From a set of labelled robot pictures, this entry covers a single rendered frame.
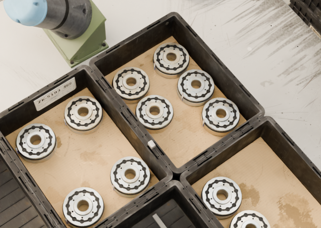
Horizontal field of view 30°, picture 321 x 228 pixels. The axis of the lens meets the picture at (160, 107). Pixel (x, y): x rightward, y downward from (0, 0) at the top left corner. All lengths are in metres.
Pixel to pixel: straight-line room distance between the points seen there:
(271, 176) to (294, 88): 0.38
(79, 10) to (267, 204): 0.77
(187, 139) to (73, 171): 0.31
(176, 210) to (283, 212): 0.28
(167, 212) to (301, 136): 0.51
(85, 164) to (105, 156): 0.06
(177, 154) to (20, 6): 0.58
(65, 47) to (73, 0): 0.16
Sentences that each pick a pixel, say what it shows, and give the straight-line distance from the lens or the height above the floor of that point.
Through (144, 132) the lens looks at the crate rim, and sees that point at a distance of 1.51.
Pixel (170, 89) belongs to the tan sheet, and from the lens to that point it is 1.68.
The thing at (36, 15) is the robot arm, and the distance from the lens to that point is 1.66.
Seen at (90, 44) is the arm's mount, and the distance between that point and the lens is 1.84.
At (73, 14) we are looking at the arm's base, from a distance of 1.76.
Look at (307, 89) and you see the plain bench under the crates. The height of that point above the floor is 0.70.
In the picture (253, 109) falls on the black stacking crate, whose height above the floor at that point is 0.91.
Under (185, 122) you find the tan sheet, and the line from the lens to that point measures 1.64.
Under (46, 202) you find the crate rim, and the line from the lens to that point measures 1.46.
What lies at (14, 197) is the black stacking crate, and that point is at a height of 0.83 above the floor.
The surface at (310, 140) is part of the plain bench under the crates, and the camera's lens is 1.83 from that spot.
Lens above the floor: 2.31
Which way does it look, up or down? 63 degrees down
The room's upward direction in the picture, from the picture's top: 5 degrees clockwise
